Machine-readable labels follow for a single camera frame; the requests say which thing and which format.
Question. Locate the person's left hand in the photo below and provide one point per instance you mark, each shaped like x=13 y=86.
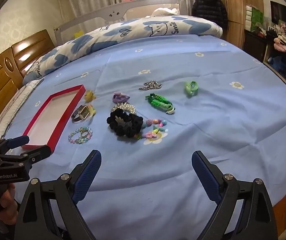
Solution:
x=9 y=213

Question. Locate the green white stacked boxes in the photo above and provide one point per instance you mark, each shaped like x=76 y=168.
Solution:
x=253 y=18

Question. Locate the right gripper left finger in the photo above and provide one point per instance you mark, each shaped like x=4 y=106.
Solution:
x=36 y=219

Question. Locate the blue white cloud quilt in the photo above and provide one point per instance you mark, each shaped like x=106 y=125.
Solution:
x=118 y=33

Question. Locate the yellow hair claw clip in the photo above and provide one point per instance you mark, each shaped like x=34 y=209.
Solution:
x=89 y=96

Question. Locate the white striped pillow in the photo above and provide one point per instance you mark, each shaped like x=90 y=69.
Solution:
x=15 y=104

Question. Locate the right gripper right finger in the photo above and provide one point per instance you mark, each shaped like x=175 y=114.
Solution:
x=244 y=209

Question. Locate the black scrunchie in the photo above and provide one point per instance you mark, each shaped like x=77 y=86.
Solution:
x=125 y=124

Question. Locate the silver gold wrist watch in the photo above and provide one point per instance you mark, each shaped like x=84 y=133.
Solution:
x=82 y=113

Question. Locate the black monitor screen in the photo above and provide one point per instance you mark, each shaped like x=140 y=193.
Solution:
x=278 y=12

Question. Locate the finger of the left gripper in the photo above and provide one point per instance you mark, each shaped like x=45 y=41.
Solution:
x=31 y=156
x=10 y=144

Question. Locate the wooden wardrobe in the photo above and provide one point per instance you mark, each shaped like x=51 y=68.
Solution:
x=236 y=11

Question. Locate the red jewelry tray box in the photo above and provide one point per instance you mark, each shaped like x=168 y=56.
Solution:
x=47 y=125

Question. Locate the dark cluttered desk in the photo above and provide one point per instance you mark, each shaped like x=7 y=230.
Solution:
x=262 y=49

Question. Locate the black puffer jacket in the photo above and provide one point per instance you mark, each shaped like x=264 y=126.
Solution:
x=211 y=10

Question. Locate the blue floral bed sheet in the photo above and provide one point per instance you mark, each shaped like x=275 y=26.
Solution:
x=193 y=93

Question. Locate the wooden headboard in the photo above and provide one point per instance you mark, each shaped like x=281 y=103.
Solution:
x=17 y=59

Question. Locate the grey bed guard rail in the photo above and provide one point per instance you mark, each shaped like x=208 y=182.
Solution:
x=115 y=12

